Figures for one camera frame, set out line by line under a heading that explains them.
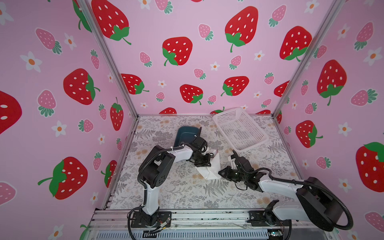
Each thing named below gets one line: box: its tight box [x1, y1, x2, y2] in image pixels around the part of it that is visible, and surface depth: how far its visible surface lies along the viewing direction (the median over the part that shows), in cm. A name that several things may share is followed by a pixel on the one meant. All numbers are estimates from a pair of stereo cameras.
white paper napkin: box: [195, 150, 222, 180], surface depth 92 cm
